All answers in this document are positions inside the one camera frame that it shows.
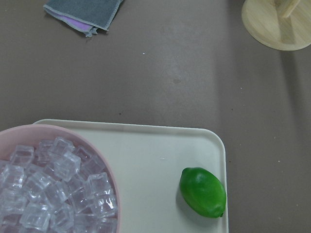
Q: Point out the pink bowl of ice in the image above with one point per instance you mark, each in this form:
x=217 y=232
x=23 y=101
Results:
x=54 y=181

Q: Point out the cream plastic tray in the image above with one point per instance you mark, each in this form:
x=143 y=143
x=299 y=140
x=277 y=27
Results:
x=147 y=162

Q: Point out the green lime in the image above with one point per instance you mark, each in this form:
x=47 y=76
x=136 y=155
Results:
x=203 y=192

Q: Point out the grey folded cloth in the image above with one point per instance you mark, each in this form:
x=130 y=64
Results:
x=85 y=16

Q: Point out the wooden cup tree stand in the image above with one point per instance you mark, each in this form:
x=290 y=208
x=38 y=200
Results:
x=279 y=24

